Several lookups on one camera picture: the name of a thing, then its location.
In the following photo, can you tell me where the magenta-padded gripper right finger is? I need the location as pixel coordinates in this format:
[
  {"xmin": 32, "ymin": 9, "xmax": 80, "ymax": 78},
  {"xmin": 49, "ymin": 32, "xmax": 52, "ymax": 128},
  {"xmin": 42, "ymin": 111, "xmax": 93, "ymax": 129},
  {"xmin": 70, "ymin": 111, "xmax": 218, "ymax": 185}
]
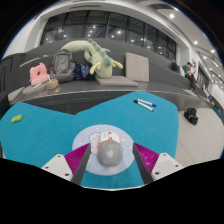
[{"xmin": 132, "ymin": 142, "xmax": 184, "ymax": 186}]

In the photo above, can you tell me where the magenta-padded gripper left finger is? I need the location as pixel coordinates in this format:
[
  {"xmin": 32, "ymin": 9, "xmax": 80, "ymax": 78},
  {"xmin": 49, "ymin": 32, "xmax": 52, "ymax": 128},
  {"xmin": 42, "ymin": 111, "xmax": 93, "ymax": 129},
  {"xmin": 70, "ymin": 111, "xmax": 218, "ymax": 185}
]
[{"xmin": 41, "ymin": 143, "xmax": 92, "ymax": 186}]

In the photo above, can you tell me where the grey and white computer mouse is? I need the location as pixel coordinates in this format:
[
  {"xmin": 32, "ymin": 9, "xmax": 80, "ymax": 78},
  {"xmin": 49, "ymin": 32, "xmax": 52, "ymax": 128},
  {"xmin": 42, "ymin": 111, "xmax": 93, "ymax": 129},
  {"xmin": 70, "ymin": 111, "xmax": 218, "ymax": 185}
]
[{"xmin": 95, "ymin": 131, "xmax": 125, "ymax": 168}]

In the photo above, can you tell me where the round light blue mouse pad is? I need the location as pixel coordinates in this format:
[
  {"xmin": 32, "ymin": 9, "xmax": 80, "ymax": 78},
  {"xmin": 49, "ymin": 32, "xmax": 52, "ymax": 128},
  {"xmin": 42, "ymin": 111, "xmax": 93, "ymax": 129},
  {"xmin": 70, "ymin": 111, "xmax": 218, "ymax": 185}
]
[{"xmin": 71, "ymin": 124, "xmax": 136, "ymax": 177}]

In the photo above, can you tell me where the white marker with black cap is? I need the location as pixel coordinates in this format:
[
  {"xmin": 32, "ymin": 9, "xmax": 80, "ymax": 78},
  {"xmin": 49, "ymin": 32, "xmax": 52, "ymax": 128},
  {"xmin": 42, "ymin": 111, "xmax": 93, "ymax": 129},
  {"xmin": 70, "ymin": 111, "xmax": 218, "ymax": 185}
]
[{"xmin": 133, "ymin": 99, "xmax": 155, "ymax": 113}]

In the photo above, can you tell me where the white marker with blue cap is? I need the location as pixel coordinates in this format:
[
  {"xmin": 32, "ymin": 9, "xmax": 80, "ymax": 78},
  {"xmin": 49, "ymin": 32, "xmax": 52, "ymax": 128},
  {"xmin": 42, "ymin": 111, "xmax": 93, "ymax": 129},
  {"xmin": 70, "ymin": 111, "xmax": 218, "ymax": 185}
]
[{"xmin": 137, "ymin": 98, "xmax": 157, "ymax": 108}]

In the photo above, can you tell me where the black bag on floor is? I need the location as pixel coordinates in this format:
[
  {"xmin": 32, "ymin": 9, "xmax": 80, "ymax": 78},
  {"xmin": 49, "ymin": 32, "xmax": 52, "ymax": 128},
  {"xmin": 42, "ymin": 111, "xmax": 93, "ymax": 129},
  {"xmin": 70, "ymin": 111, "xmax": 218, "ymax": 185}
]
[{"xmin": 183, "ymin": 107, "xmax": 200, "ymax": 126}]

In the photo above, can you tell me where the small green eraser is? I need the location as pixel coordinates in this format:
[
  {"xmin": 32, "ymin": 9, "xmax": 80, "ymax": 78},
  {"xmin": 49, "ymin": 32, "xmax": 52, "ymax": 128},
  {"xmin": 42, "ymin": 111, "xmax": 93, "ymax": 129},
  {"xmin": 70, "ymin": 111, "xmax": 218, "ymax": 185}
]
[{"xmin": 10, "ymin": 114, "xmax": 24, "ymax": 125}]

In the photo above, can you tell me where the tan woven hat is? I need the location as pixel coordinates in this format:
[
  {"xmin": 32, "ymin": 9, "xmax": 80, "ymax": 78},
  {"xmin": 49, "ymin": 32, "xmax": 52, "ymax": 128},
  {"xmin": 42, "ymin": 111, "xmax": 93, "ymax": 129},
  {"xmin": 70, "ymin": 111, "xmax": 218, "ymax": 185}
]
[{"xmin": 45, "ymin": 79, "xmax": 60, "ymax": 90}]

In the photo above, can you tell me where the grey flat seat cushion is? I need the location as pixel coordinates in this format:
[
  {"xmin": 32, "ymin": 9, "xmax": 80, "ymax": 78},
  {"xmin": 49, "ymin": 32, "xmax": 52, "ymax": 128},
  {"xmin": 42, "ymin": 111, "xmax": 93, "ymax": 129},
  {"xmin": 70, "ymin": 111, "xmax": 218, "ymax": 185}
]
[
  {"xmin": 23, "ymin": 83, "xmax": 51, "ymax": 96},
  {"xmin": 94, "ymin": 75, "xmax": 140, "ymax": 88},
  {"xmin": 7, "ymin": 86, "xmax": 26, "ymax": 104}
]

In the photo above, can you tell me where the dark blue patterned bag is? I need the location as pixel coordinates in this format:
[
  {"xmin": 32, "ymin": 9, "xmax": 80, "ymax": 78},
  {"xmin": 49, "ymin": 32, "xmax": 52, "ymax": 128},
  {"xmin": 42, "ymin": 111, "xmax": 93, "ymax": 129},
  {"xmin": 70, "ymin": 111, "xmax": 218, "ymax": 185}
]
[{"xmin": 72, "ymin": 63, "xmax": 93, "ymax": 81}]

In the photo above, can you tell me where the grey upright square cushion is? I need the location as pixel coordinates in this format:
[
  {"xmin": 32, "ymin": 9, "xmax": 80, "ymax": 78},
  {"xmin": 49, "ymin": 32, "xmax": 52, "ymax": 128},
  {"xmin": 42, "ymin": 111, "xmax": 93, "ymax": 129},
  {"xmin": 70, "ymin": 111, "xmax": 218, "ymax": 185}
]
[{"xmin": 124, "ymin": 52, "xmax": 150, "ymax": 83}]

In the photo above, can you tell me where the person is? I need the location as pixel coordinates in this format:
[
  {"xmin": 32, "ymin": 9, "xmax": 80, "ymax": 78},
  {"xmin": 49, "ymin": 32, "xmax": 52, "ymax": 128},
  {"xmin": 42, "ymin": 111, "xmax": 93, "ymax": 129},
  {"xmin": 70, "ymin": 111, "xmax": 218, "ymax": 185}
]
[
  {"xmin": 170, "ymin": 59, "xmax": 182, "ymax": 74},
  {"xmin": 182, "ymin": 61, "xmax": 198, "ymax": 92}
]

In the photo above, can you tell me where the pink plush cushion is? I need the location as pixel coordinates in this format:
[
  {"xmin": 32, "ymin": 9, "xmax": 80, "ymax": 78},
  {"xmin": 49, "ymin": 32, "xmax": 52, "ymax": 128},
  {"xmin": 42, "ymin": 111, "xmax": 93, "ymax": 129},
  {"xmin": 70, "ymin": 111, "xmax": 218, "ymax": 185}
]
[{"xmin": 28, "ymin": 62, "xmax": 51, "ymax": 86}]

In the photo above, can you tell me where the grey backpack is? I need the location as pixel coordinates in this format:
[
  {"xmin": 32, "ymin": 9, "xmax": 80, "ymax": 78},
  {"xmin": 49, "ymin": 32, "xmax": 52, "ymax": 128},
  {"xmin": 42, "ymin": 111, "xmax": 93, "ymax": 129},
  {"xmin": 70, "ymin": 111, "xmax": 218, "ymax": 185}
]
[{"xmin": 49, "ymin": 49, "xmax": 77, "ymax": 83}]

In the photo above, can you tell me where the green dragon plush toy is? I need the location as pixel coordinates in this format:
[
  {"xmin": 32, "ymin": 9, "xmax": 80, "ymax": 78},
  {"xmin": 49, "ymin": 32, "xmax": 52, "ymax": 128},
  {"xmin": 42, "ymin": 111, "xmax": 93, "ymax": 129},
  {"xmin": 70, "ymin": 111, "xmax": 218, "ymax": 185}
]
[{"xmin": 60, "ymin": 38, "xmax": 124, "ymax": 80}]

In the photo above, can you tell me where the dark glass window wall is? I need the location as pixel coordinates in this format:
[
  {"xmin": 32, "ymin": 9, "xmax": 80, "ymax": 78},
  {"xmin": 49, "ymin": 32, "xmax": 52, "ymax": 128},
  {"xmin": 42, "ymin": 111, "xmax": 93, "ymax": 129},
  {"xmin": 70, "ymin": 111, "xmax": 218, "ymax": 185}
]
[{"xmin": 40, "ymin": 10, "xmax": 178, "ymax": 62}]

